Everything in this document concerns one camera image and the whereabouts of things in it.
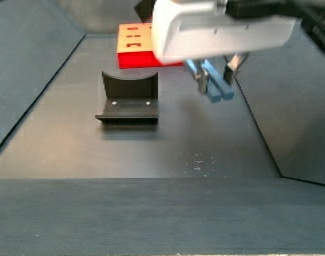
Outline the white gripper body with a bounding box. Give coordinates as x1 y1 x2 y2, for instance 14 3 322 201
151 0 295 64

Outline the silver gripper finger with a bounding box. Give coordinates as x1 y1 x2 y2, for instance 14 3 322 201
223 52 248 85
193 60 207 95

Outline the blue double-square peg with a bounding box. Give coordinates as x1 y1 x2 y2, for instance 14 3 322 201
184 60 234 103

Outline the red shape-sorting board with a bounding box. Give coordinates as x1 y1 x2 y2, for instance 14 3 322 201
115 22 184 70

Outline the black curved holder stand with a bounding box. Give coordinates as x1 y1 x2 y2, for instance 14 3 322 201
95 72 159 123

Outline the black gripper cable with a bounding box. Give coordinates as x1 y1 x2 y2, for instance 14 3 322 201
224 0 325 56

